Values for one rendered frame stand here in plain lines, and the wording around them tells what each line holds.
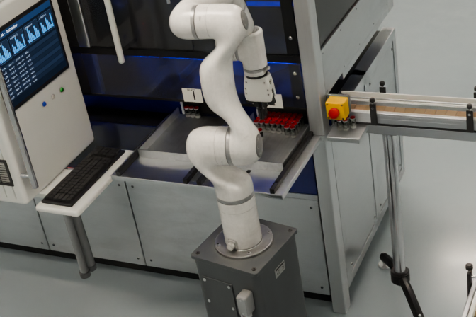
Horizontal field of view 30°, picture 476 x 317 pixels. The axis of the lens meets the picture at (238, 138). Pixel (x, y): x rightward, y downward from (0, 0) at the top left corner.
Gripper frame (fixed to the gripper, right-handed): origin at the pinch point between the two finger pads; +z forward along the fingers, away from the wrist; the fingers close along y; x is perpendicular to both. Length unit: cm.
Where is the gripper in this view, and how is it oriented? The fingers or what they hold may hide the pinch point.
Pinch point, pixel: (263, 112)
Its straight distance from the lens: 310.3
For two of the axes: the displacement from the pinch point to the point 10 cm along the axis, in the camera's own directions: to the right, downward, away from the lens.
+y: -9.1, -0.7, 4.0
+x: -3.8, 5.1, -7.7
